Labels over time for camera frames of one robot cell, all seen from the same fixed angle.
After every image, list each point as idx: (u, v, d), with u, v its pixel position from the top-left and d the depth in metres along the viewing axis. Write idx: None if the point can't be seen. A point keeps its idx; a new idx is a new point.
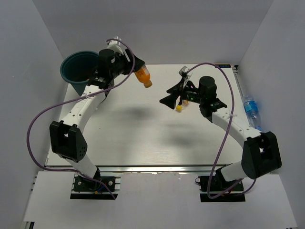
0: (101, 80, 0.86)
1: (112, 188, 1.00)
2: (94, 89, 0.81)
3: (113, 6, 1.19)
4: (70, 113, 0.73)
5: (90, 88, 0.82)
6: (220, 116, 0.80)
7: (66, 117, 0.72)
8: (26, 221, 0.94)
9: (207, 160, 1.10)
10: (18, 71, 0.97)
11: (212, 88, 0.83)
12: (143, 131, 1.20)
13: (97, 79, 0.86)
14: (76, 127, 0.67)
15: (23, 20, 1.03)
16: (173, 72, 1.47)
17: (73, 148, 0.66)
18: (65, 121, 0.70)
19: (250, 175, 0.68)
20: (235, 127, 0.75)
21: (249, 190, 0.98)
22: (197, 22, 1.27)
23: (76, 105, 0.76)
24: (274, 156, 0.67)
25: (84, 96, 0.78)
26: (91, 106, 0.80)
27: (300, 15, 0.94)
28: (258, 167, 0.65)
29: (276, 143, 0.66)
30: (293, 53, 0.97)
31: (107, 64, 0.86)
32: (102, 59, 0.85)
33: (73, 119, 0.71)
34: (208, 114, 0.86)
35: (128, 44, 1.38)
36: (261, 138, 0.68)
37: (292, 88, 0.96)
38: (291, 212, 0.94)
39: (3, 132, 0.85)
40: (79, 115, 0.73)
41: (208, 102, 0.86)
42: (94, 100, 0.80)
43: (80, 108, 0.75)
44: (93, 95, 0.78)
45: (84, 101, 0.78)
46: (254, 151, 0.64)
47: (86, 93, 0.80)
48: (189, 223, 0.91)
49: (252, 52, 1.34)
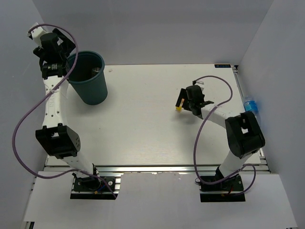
0: (55, 66, 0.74)
1: (112, 188, 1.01)
2: (55, 80, 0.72)
3: (113, 6, 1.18)
4: (48, 116, 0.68)
5: (49, 80, 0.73)
6: (207, 109, 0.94)
7: (46, 120, 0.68)
8: (26, 221, 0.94)
9: (207, 160, 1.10)
10: (18, 71, 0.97)
11: (196, 91, 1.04)
12: (143, 131, 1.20)
13: (52, 67, 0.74)
14: (63, 126, 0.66)
15: (23, 19, 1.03)
16: (173, 72, 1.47)
17: (69, 144, 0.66)
18: (48, 125, 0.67)
19: (238, 153, 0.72)
20: (219, 113, 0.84)
21: (249, 189, 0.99)
22: (197, 22, 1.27)
23: (47, 104, 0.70)
24: (256, 132, 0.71)
25: (49, 92, 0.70)
26: (63, 99, 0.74)
27: (299, 16, 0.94)
28: (241, 141, 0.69)
29: (255, 120, 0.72)
30: (293, 53, 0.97)
31: (55, 47, 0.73)
32: (46, 44, 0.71)
33: (55, 119, 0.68)
34: (198, 112, 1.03)
35: (128, 44, 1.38)
36: (242, 119, 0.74)
37: (292, 88, 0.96)
38: (290, 212, 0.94)
39: (4, 132, 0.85)
40: (58, 112, 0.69)
41: (198, 103, 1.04)
42: (61, 91, 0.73)
43: (53, 105, 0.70)
44: (57, 87, 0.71)
45: (52, 98, 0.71)
46: (235, 127, 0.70)
47: (49, 87, 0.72)
48: (189, 223, 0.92)
49: (252, 52, 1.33)
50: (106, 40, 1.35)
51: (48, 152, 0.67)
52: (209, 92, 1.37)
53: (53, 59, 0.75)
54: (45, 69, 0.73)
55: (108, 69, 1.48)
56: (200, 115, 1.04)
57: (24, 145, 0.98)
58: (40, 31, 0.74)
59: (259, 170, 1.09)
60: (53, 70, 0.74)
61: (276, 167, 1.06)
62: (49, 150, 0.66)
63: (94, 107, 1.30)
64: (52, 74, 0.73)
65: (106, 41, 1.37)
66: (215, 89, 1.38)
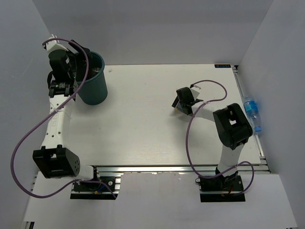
0: (63, 86, 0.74)
1: (112, 188, 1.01)
2: (61, 100, 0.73)
3: (113, 5, 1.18)
4: (48, 135, 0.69)
5: (55, 98, 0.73)
6: (196, 106, 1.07)
7: (46, 140, 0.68)
8: (26, 221, 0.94)
9: (206, 160, 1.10)
10: (18, 71, 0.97)
11: (186, 92, 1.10)
12: (143, 131, 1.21)
13: (59, 87, 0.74)
14: (62, 148, 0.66)
15: (23, 19, 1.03)
16: (173, 72, 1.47)
17: (67, 168, 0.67)
18: (46, 145, 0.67)
19: (229, 143, 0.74)
20: (207, 108, 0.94)
21: (249, 189, 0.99)
22: (197, 22, 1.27)
23: (49, 123, 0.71)
24: (244, 122, 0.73)
25: (54, 111, 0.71)
26: (66, 118, 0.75)
27: (300, 15, 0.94)
28: (230, 131, 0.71)
29: (241, 111, 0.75)
30: (293, 52, 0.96)
31: (64, 67, 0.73)
32: (55, 63, 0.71)
33: (55, 140, 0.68)
34: (188, 110, 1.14)
35: (128, 44, 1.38)
36: (230, 110, 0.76)
37: (292, 88, 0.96)
38: (290, 212, 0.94)
39: (3, 132, 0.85)
40: (59, 132, 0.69)
41: (188, 102, 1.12)
42: (66, 111, 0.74)
43: (55, 124, 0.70)
44: (62, 107, 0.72)
45: (55, 116, 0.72)
46: (223, 119, 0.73)
47: (53, 106, 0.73)
48: (189, 223, 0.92)
49: (252, 52, 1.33)
50: (106, 40, 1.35)
51: (45, 175, 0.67)
52: (209, 92, 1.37)
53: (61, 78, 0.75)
54: (52, 88, 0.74)
55: (108, 69, 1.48)
56: (190, 112, 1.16)
57: (24, 145, 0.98)
58: (53, 45, 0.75)
59: (259, 170, 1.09)
60: (60, 89, 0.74)
61: (276, 167, 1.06)
62: (46, 171, 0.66)
63: (94, 107, 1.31)
64: (58, 93, 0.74)
65: (106, 41, 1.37)
66: (215, 89, 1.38)
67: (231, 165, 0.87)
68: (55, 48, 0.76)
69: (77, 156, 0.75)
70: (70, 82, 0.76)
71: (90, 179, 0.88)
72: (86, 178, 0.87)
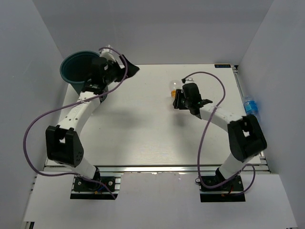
0: (95, 87, 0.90)
1: (112, 188, 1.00)
2: (89, 95, 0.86)
3: (113, 6, 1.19)
4: (66, 118, 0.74)
5: (85, 93, 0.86)
6: (207, 109, 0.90)
7: (63, 121, 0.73)
8: (26, 221, 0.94)
9: (207, 159, 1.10)
10: (18, 71, 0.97)
11: (193, 90, 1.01)
12: (143, 131, 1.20)
13: (92, 86, 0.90)
14: (73, 131, 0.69)
15: (23, 20, 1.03)
16: (173, 72, 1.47)
17: (69, 152, 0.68)
18: (61, 125, 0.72)
19: (240, 157, 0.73)
20: (219, 115, 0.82)
21: (249, 189, 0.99)
22: (197, 22, 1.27)
23: (71, 110, 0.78)
24: (258, 136, 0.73)
25: (80, 101, 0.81)
26: (87, 112, 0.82)
27: (299, 16, 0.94)
28: (245, 145, 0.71)
29: (257, 124, 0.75)
30: (293, 52, 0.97)
31: (101, 73, 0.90)
32: (96, 67, 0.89)
33: (70, 123, 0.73)
34: (196, 112, 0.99)
35: (128, 44, 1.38)
36: (244, 122, 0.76)
37: (292, 88, 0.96)
38: (290, 213, 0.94)
39: (3, 132, 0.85)
40: (76, 119, 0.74)
41: (196, 102, 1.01)
42: (90, 105, 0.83)
43: (76, 112, 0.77)
44: (88, 100, 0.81)
45: (79, 107, 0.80)
46: (238, 131, 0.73)
47: (81, 98, 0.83)
48: (189, 223, 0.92)
49: (252, 52, 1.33)
50: (106, 40, 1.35)
51: (48, 154, 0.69)
52: (209, 92, 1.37)
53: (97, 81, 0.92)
54: (87, 85, 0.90)
55: None
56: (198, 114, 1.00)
57: (24, 145, 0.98)
58: (105, 53, 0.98)
59: (259, 170, 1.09)
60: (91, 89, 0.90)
61: (276, 167, 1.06)
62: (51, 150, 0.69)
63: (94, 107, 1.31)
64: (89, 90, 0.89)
65: (106, 41, 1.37)
66: (215, 89, 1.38)
67: (236, 173, 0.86)
68: (105, 55, 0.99)
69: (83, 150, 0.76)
70: (102, 87, 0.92)
71: (91, 179, 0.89)
72: (86, 178, 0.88)
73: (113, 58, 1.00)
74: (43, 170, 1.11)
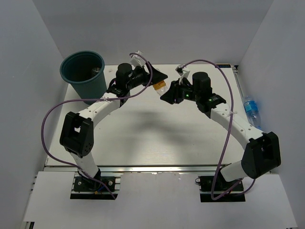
0: (118, 91, 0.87)
1: (112, 188, 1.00)
2: (112, 96, 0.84)
3: (113, 6, 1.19)
4: (87, 109, 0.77)
5: (108, 94, 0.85)
6: (220, 113, 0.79)
7: (83, 110, 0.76)
8: (26, 221, 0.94)
9: (206, 159, 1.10)
10: (18, 71, 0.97)
11: (206, 83, 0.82)
12: (143, 131, 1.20)
13: (116, 90, 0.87)
14: (89, 121, 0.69)
15: (23, 20, 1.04)
16: (173, 72, 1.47)
17: (80, 140, 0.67)
18: (81, 114, 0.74)
19: (251, 174, 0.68)
20: (236, 127, 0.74)
21: (249, 190, 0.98)
22: (197, 22, 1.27)
23: (94, 104, 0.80)
24: (275, 156, 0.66)
25: (103, 98, 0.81)
26: (107, 109, 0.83)
27: (299, 16, 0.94)
28: (261, 168, 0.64)
29: (277, 144, 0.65)
30: (293, 53, 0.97)
31: (125, 80, 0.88)
32: (122, 72, 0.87)
33: (89, 114, 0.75)
34: (207, 109, 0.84)
35: (128, 44, 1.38)
36: (263, 138, 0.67)
37: (292, 88, 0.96)
38: (290, 212, 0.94)
39: (4, 132, 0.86)
40: (95, 112, 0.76)
41: (206, 97, 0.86)
42: (110, 105, 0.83)
43: (97, 106, 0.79)
44: (110, 99, 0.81)
45: (101, 102, 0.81)
46: (257, 152, 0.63)
47: (104, 97, 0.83)
48: (189, 223, 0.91)
49: (252, 52, 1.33)
50: (106, 40, 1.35)
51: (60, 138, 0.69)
52: None
53: (121, 85, 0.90)
54: (111, 88, 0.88)
55: (108, 69, 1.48)
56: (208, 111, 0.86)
57: (24, 145, 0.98)
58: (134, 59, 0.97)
59: None
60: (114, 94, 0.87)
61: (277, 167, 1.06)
62: (64, 136, 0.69)
63: None
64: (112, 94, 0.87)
65: (106, 42, 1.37)
66: (215, 89, 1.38)
67: (238, 179, 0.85)
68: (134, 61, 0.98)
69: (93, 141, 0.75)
70: (125, 93, 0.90)
71: (92, 178, 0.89)
72: (87, 175, 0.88)
73: (140, 64, 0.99)
74: (43, 170, 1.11)
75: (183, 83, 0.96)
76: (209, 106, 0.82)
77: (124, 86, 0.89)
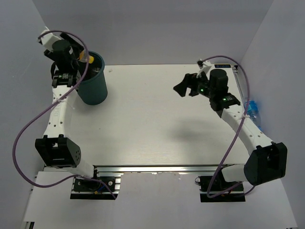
0: (66, 76, 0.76)
1: (112, 188, 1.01)
2: (63, 90, 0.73)
3: (113, 5, 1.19)
4: (51, 125, 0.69)
5: (58, 88, 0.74)
6: (230, 113, 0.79)
7: (48, 129, 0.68)
8: (26, 221, 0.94)
9: (207, 159, 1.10)
10: (18, 71, 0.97)
11: (223, 82, 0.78)
12: (143, 131, 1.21)
13: (62, 77, 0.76)
14: (64, 138, 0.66)
15: (23, 20, 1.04)
16: (173, 72, 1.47)
17: (68, 157, 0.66)
18: (49, 134, 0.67)
19: (251, 181, 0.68)
20: (245, 131, 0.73)
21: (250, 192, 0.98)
22: (197, 22, 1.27)
23: (52, 113, 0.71)
24: (279, 166, 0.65)
25: (56, 100, 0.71)
26: (68, 109, 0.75)
27: (299, 16, 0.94)
28: (263, 177, 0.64)
29: (285, 155, 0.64)
30: (293, 52, 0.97)
31: (66, 58, 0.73)
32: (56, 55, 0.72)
33: (57, 129, 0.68)
34: (218, 108, 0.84)
35: (128, 44, 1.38)
36: (270, 147, 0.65)
37: (292, 88, 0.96)
38: (290, 212, 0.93)
39: (4, 132, 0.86)
40: (61, 123, 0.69)
41: (221, 96, 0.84)
42: (68, 102, 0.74)
43: (57, 115, 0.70)
44: (64, 97, 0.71)
45: (57, 108, 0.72)
46: (262, 160, 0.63)
47: (56, 96, 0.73)
48: (189, 223, 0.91)
49: (252, 52, 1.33)
50: (106, 40, 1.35)
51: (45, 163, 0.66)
52: None
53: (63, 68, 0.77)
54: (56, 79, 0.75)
55: (108, 69, 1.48)
56: (219, 110, 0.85)
57: (24, 145, 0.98)
58: (50, 37, 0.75)
59: None
60: (63, 80, 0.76)
61: None
62: (47, 161, 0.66)
63: (94, 107, 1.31)
64: (61, 84, 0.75)
65: (106, 42, 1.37)
66: None
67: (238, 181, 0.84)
68: (51, 39, 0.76)
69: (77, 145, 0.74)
70: (73, 73, 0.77)
71: (89, 178, 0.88)
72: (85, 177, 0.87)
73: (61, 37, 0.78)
74: (43, 170, 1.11)
75: (200, 77, 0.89)
76: (222, 106, 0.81)
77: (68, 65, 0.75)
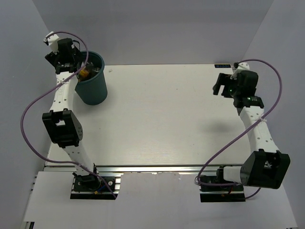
0: (68, 65, 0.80)
1: (112, 188, 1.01)
2: (66, 75, 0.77)
3: (113, 6, 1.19)
4: (55, 102, 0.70)
5: (61, 75, 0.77)
6: (249, 112, 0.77)
7: (53, 106, 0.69)
8: (26, 221, 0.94)
9: (206, 159, 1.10)
10: (18, 71, 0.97)
11: (249, 80, 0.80)
12: (143, 131, 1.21)
13: (64, 65, 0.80)
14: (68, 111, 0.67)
15: (23, 20, 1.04)
16: (173, 72, 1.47)
17: (73, 130, 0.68)
18: (54, 109, 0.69)
19: (244, 181, 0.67)
20: (255, 133, 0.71)
21: (251, 196, 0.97)
22: (198, 22, 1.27)
23: (56, 92, 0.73)
24: (276, 178, 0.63)
25: (60, 83, 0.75)
26: (71, 92, 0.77)
27: (299, 16, 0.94)
28: (255, 180, 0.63)
29: (285, 166, 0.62)
30: (293, 53, 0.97)
31: (70, 50, 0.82)
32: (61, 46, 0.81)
33: (62, 105, 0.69)
34: (239, 105, 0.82)
35: (128, 44, 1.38)
36: (274, 156, 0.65)
37: (292, 88, 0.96)
38: (290, 212, 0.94)
39: (4, 132, 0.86)
40: (65, 100, 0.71)
41: (246, 95, 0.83)
42: (71, 84, 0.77)
43: (62, 94, 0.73)
44: (68, 79, 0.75)
45: (62, 88, 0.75)
46: (259, 163, 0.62)
47: (59, 80, 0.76)
48: (189, 223, 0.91)
49: (252, 52, 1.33)
50: (106, 40, 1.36)
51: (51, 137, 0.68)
52: (208, 93, 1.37)
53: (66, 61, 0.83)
54: (58, 67, 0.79)
55: (108, 69, 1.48)
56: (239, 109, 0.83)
57: (24, 145, 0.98)
58: (55, 38, 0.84)
59: None
60: (65, 68, 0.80)
61: None
62: (54, 135, 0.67)
63: (94, 107, 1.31)
64: (64, 70, 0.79)
65: (106, 41, 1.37)
66: None
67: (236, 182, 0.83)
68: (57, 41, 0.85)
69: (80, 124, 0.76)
70: (74, 63, 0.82)
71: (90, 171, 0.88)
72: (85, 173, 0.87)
73: None
74: (43, 170, 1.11)
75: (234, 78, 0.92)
76: (244, 103, 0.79)
77: (70, 56, 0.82)
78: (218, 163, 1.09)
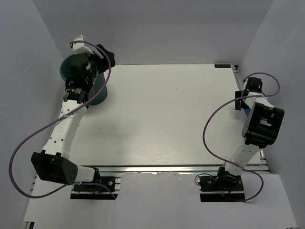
0: (78, 91, 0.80)
1: (112, 188, 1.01)
2: (72, 107, 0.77)
3: (113, 5, 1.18)
4: (51, 140, 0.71)
5: (68, 103, 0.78)
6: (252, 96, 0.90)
7: (47, 144, 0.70)
8: (26, 221, 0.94)
9: (206, 159, 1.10)
10: (18, 71, 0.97)
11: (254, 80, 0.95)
12: (143, 131, 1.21)
13: (75, 91, 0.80)
14: (60, 157, 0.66)
15: (23, 20, 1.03)
16: (173, 72, 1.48)
17: (62, 176, 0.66)
18: (47, 150, 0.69)
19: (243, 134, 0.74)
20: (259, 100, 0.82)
21: (252, 198, 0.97)
22: (197, 22, 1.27)
23: (56, 127, 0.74)
24: (272, 130, 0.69)
25: (63, 116, 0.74)
26: (73, 125, 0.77)
27: (299, 16, 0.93)
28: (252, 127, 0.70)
29: (280, 119, 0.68)
30: (293, 52, 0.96)
31: (82, 73, 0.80)
32: (76, 68, 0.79)
33: (56, 146, 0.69)
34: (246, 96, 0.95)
35: (128, 44, 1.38)
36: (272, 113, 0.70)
37: (292, 88, 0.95)
38: (290, 212, 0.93)
39: (3, 132, 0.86)
40: (61, 140, 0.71)
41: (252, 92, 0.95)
42: (74, 119, 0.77)
43: (60, 131, 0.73)
44: (71, 114, 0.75)
45: (62, 123, 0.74)
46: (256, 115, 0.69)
47: (64, 111, 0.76)
48: (189, 223, 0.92)
49: (252, 52, 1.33)
50: (106, 40, 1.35)
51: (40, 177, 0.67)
52: (209, 92, 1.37)
53: (78, 85, 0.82)
54: (68, 92, 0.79)
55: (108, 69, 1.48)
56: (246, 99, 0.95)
57: (25, 145, 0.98)
58: (79, 46, 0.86)
59: (259, 170, 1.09)
60: (75, 94, 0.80)
61: (276, 167, 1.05)
62: (42, 175, 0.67)
63: (94, 107, 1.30)
64: (73, 98, 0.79)
65: (106, 41, 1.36)
66: (215, 89, 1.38)
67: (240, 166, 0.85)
68: (80, 49, 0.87)
69: (76, 165, 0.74)
70: (86, 89, 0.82)
71: (90, 183, 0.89)
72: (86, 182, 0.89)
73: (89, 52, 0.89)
74: None
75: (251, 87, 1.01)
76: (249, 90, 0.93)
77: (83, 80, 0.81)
78: (218, 163, 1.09)
